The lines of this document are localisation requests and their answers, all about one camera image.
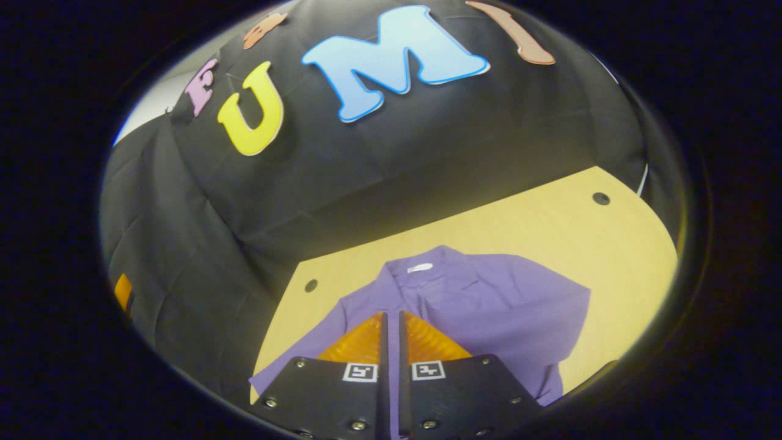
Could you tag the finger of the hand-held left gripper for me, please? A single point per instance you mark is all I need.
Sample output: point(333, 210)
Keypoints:
point(123, 292)

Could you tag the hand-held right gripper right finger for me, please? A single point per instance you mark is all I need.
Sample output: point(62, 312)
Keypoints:
point(403, 348)

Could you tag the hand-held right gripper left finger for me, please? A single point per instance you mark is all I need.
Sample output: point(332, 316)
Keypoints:
point(385, 348)

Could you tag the purple button shirt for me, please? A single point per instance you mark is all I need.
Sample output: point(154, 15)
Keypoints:
point(489, 293)

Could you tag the black backdrop cloth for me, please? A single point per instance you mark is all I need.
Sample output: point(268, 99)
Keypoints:
point(427, 153)

